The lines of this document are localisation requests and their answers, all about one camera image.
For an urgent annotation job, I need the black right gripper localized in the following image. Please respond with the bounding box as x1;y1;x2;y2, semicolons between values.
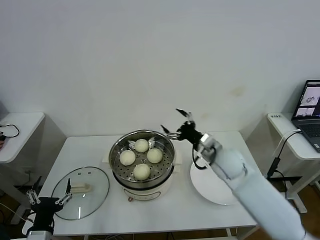
160;108;205;147

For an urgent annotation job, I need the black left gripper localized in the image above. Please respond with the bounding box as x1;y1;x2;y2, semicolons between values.
26;176;74;233

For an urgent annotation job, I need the white steamed baozi bun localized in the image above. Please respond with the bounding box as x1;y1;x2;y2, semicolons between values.
134;138;150;153
119;149;137;166
146;147;164;164
132;163;152;181

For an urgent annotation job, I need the glass lid with cream handle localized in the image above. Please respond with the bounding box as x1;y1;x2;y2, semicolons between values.
51;166;111;221

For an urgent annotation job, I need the steel perforated steamer basket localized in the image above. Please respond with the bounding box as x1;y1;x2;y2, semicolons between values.
108;129;176;190

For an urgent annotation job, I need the white round plate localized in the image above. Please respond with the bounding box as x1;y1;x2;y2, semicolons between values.
189;162;238;206

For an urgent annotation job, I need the cream electric cooking pot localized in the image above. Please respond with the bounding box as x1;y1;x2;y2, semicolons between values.
101;147;184;203

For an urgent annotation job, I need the white side table with laptop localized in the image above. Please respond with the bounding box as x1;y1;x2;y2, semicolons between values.
264;112;320;215

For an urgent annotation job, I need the grey open laptop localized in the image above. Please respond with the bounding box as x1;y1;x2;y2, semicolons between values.
291;79;320;154

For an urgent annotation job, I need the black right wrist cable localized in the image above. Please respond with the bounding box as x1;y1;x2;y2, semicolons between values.
191;146;216;171

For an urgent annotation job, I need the white side table with cable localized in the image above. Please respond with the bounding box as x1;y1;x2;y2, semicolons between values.
0;111;47;225

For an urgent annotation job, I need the black looped cable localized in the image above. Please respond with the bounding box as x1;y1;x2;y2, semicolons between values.
0;123;20;138

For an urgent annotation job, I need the black cable with adapter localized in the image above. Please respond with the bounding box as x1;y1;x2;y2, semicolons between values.
266;129;302;201

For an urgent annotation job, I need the white flat cable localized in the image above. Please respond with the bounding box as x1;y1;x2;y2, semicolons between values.
271;128;302;158

